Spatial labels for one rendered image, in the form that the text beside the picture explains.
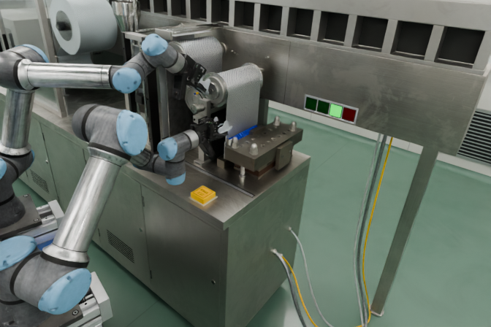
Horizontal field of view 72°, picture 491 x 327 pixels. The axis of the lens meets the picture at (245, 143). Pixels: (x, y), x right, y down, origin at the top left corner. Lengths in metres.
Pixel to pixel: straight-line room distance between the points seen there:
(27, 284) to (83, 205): 0.22
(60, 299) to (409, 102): 1.27
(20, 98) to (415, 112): 1.44
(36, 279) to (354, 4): 1.34
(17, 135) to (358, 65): 1.33
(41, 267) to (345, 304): 1.71
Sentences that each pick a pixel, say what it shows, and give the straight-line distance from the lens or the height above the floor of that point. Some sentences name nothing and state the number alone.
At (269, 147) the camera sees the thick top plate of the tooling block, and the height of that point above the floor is 1.03.
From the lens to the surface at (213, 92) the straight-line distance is 1.44.
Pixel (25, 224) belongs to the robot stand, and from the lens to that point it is 1.55.
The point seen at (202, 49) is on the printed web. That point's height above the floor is 1.37.
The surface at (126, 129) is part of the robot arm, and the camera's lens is 0.94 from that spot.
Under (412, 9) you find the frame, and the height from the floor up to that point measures 1.62.
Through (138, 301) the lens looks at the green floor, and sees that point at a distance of 2.22.
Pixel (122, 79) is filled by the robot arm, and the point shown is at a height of 1.40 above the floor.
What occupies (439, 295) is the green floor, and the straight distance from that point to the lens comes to 2.57.
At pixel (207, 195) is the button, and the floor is 0.92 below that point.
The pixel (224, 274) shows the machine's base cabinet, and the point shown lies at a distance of 1.48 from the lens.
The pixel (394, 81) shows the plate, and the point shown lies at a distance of 1.43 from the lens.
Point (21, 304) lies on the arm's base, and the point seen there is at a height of 0.90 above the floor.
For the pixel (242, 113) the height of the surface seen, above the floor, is 1.13.
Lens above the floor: 1.71
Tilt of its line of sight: 27 degrees down
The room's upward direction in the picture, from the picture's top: 3 degrees clockwise
